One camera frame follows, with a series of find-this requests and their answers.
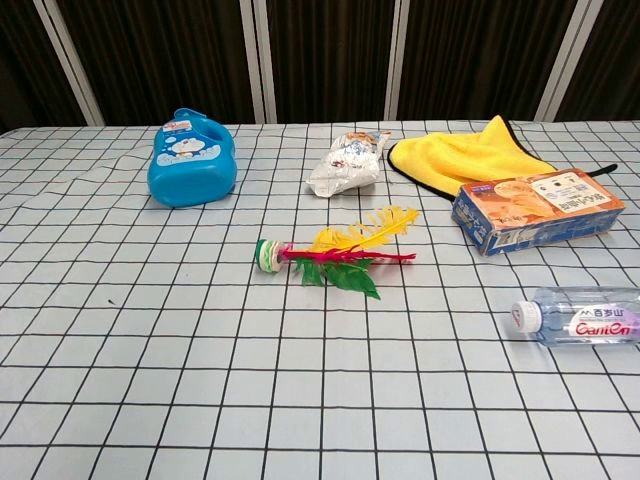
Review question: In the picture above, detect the colourful feather shuttlecock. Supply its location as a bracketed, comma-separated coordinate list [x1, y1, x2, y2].
[254, 204, 421, 301]

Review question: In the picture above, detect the blue cartoon detergent bottle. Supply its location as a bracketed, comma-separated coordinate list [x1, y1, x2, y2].
[146, 106, 238, 209]

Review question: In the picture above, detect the yellow microfibre cloth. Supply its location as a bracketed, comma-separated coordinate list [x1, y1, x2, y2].
[388, 114, 619, 202]

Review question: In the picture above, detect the clear plastic water bottle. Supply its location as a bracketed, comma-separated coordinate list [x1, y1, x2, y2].
[509, 285, 640, 348]

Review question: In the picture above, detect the orange snack box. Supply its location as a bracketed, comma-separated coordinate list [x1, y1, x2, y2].
[451, 167, 627, 258]

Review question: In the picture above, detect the white crumpled snack bag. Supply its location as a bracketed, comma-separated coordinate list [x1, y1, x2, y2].
[305, 129, 394, 198]

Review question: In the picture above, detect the white grid tablecloth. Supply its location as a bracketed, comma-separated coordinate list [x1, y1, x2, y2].
[0, 118, 640, 480]

